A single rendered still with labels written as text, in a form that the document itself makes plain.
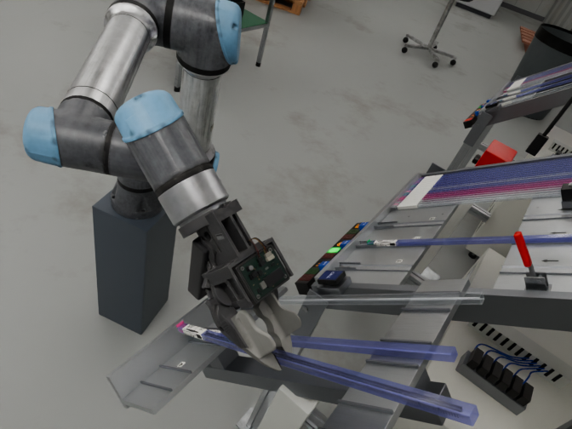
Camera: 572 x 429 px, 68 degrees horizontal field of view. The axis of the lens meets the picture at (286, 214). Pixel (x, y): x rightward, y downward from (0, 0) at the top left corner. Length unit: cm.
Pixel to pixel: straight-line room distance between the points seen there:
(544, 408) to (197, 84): 111
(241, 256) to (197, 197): 8
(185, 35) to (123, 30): 13
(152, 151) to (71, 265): 143
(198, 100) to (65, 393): 104
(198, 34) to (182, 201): 47
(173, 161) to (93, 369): 123
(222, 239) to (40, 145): 28
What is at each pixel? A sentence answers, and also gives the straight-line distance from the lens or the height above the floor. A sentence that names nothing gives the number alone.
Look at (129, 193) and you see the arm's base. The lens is 125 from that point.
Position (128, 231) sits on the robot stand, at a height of 51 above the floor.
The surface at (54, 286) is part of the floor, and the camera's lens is 185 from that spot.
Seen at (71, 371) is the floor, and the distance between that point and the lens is 165.
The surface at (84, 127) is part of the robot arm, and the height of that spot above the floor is 112.
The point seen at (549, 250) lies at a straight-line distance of 95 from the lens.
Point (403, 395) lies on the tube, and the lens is 44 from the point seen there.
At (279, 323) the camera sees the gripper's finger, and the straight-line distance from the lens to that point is 56.
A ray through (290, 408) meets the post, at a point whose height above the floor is 81.
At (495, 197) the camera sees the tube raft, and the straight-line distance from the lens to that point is 120.
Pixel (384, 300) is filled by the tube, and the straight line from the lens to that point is 66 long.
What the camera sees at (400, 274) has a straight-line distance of 95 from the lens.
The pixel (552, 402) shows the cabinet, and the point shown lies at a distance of 131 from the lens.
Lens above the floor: 147
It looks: 41 degrees down
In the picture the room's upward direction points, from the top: 20 degrees clockwise
